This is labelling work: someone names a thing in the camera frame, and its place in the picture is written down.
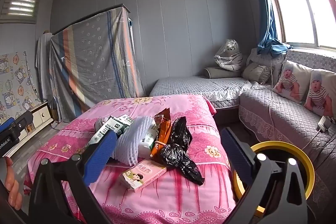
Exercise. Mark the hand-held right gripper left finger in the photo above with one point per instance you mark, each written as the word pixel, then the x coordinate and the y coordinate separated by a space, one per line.
pixel 101 158

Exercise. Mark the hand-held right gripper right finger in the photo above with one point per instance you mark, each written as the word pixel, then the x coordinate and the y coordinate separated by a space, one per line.
pixel 236 154

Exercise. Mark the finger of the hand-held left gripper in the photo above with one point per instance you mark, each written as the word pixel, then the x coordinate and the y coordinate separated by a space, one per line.
pixel 8 124

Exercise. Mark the white foam net sleeve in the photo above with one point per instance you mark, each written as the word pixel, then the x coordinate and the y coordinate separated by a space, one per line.
pixel 131 140

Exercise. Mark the yellow rimmed black bin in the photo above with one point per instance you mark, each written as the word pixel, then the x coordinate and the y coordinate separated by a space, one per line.
pixel 278 144

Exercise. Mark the small pink cardboard box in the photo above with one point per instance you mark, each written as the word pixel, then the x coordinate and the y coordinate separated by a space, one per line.
pixel 144 174

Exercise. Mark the black plastic bag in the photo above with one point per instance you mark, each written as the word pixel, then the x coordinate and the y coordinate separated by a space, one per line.
pixel 181 163

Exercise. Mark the orange snack wrapper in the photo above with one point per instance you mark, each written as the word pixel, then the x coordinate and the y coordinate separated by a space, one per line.
pixel 162 132

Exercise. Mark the person's left hand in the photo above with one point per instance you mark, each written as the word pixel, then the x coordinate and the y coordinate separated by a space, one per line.
pixel 11 182

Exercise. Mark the white low cabinet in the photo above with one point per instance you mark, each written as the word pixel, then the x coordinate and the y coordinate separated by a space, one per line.
pixel 42 114

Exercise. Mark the green white medicine box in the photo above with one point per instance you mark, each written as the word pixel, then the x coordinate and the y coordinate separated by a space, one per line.
pixel 115 125

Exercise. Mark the grey quilted sofa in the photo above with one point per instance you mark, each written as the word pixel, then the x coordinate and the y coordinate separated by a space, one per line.
pixel 278 113

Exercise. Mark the pink floral blanket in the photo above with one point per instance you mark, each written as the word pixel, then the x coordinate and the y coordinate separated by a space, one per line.
pixel 170 203

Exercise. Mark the grey bolster pillow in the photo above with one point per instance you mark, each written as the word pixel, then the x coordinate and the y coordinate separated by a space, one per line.
pixel 220 72

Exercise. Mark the grey cushion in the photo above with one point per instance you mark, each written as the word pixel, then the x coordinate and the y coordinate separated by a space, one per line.
pixel 256 73

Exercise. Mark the baby print pillow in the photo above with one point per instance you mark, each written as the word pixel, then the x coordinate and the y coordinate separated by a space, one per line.
pixel 291 79
pixel 320 92

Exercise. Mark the white power strip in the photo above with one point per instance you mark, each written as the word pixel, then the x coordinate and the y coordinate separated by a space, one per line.
pixel 324 123

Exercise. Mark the tiger plush in plastic bag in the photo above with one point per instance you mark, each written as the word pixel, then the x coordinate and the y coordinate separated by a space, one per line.
pixel 231 54

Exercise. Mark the grey window blind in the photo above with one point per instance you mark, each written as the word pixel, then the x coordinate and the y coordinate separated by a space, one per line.
pixel 18 6

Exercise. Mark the blue curtain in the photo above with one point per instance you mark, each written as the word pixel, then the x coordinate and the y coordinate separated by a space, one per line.
pixel 265 3

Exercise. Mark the window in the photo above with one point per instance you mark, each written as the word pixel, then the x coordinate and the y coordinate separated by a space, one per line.
pixel 302 3

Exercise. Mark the cartoon wall sticker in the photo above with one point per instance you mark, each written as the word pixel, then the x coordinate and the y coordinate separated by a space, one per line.
pixel 15 82

